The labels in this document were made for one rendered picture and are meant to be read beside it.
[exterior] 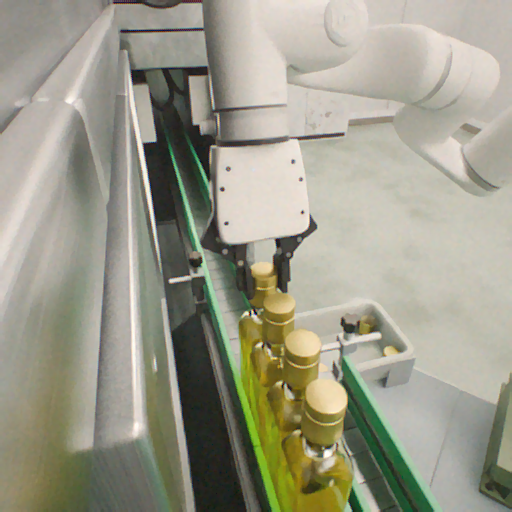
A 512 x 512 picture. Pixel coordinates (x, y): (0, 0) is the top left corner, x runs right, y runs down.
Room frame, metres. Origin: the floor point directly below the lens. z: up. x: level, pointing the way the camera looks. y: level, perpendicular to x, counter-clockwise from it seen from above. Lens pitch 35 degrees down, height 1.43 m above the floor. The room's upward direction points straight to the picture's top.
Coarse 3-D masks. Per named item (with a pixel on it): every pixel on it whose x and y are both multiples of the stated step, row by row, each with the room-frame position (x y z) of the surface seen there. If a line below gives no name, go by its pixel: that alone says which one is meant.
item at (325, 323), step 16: (352, 304) 0.66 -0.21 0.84; (368, 304) 0.67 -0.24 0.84; (304, 320) 0.62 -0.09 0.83; (320, 320) 0.63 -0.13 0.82; (336, 320) 0.64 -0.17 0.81; (384, 320) 0.62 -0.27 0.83; (320, 336) 0.63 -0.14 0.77; (336, 336) 0.63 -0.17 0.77; (384, 336) 0.60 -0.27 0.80; (400, 336) 0.56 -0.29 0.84; (336, 352) 0.58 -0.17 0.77; (368, 352) 0.58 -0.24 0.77; (400, 352) 0.55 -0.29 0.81
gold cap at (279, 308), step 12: (264, 300) 0.31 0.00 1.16; (276, 300) 0.31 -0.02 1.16; (288, 300) 0.31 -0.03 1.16; (264, 312) 0.30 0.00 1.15; (276, 312) 0.29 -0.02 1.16; (288, 312) 0.29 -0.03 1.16; (264, 324) 0.30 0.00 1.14; (276, 324) 0.29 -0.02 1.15; (288, 324) 0.29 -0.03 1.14; (264, 336) 0.30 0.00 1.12; (276, 336) 0.29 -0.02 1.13
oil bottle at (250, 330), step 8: (248, 312) 0.37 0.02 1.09; (240, 320) 0.37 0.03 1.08; (248, 320) 0.35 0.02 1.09; (256, 320) 0.35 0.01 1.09; (240, 328) 0.36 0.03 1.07; (248, 328) 0.34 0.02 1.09; (256, 328) 0.34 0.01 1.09; (240, 336) 0.36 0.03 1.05; (248, 336) 0.34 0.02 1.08; (256, 336) 0.33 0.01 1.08; (240, 344) 0.36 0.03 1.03; (248, 344) 0.33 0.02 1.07; (240, 352) 0.37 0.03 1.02; (248, 352) 0.33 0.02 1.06; (240, 360) 0.37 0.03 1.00; (248, 360) 0.33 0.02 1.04; (240, 368) 0.37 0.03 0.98; (248, 368) 0.33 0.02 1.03; (240, 376) 0.37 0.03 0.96; (248, 376) 0.33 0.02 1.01; (248, 384) 0.33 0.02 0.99; (248, 392) 0.33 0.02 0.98; (248, 400) 0.33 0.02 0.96
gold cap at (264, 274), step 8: (256, 264) 0.37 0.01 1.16; (264, 264) 0.37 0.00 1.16; (272, 264) 0.37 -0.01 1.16; (256, 272) 0.35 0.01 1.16; (264, 272) 0.35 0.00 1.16; (272, 272) 0.35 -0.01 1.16; (256, 280) 0.34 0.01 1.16; (264, 280) 0.34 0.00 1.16; (272, 280) 0.35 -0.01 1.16; (256, 288) 0.34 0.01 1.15; (264, 288) 0.34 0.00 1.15; (272, 288) 0.35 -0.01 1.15; (256, 296) 0.34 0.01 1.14; (264, 296) 0.34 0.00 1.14; (256, 304) 0.34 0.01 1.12
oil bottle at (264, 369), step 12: (252, 348) 0.32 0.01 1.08; (252, 360) 0.30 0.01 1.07; (264, 360) 0.29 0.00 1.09; (276, 360) 0.29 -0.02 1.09; (252, 372) 0.30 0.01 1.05; (264, 372) 0.28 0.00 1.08; (276, 372) 0.28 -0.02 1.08; (252, 384) 0.30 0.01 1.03; (264, 384) 0.27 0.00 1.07; (252, 396) 0.31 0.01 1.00; (264, 396) 0.27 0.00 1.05; (252, 408) 0.31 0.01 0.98; (264, 408) 0.27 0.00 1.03; (264, 420) 0.27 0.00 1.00; (264, 432) 0.27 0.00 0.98; (264, 444) 0.27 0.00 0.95; (264, 456) 0.27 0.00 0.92
